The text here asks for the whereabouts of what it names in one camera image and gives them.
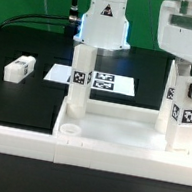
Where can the white desk top tray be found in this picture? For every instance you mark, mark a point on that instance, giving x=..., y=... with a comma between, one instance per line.
x=108, y=122

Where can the fiducial marker sheet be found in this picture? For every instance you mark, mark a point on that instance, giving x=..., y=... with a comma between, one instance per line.
x=101, y=81

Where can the white front fence bar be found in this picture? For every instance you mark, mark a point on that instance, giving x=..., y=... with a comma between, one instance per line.
x=98, y=155

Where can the black cable connector post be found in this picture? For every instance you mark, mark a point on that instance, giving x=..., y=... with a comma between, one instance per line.
x=72, y=28

